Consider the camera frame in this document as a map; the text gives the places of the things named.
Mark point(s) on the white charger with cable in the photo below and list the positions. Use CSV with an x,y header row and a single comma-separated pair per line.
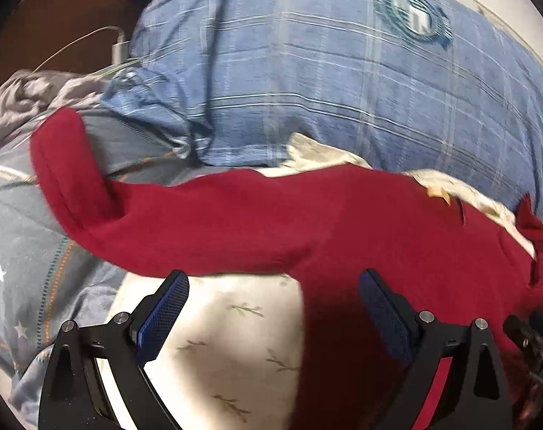
x,y
119,52

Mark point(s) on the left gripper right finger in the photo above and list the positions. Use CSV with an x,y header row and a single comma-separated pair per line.
x,y
474,395

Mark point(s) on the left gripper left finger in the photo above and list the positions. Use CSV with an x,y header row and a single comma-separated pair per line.
x,y
73,393

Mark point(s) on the brown wooden headboard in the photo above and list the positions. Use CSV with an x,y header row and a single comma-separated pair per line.
x,y
76,33

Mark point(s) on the grey star-print bedsheet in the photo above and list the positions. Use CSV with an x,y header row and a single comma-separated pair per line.
x,y
46,278

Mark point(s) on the cream leaf-print pillow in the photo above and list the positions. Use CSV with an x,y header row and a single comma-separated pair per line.
x,y
233,357

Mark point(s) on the crumpled grey cloth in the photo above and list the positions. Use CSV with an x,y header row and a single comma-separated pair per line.
x,y
27,94

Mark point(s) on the red knit garment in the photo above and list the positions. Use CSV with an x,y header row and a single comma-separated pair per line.
x,y
323,228

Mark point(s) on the blue plaid duvet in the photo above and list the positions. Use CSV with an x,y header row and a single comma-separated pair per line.
x,y
405,84

